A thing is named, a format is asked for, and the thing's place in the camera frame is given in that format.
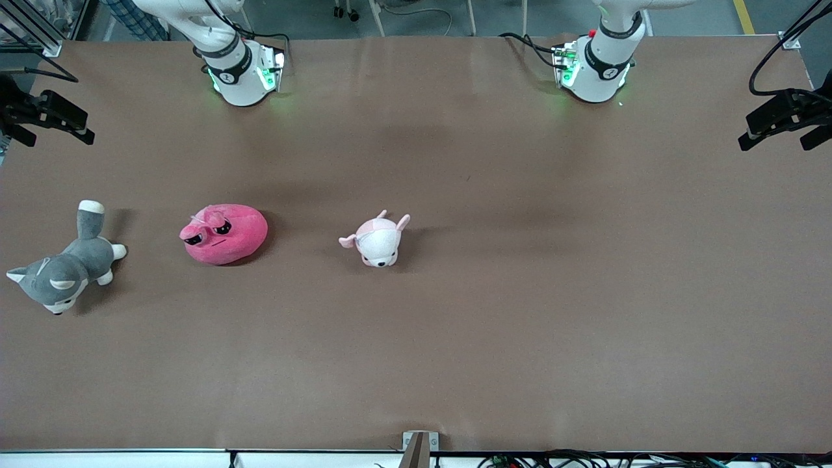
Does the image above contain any hot pink round plush toy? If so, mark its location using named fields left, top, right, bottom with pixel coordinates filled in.
left=179, top=203, right=268, bottom=266

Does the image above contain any blue plaid clothed person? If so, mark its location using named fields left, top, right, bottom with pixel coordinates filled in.
left=104, top=0, right=171, bottom=41

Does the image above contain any grey white husky plush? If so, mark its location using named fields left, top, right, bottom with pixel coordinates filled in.
left=6, top=200, right=128, bottom=316

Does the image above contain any pale pink plush dog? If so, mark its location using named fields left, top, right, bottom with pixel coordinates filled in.
left=338, top=209, right=411, bottom=268

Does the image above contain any brown table cover sheet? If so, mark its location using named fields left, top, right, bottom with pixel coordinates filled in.
left=0, top=36, right=832, bottom=454

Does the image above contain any aluminium frame post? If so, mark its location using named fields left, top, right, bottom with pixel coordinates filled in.
left=0, top=0, right=63, bottom=57
left=779, top=0, right=832, bottom=50

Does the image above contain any black right arm base cable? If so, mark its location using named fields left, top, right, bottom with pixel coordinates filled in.
left=202, top=0, right=291, bottom=66

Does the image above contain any black arm base cable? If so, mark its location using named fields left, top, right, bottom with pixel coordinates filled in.
left=499, top=32, right=569, bottom=71
left=202, top=0, right=291, bottom=66

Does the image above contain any black left arm base cable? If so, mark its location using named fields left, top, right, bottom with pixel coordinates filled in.
left=499, top=32, right=569, bottom=71

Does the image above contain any black cable bundle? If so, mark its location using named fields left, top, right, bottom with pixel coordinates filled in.
left=478, top=448, right=832, bottom=468

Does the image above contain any grey metal table bracket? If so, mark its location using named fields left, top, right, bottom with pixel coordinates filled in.
left=398, top=431, right=440, bottom=468

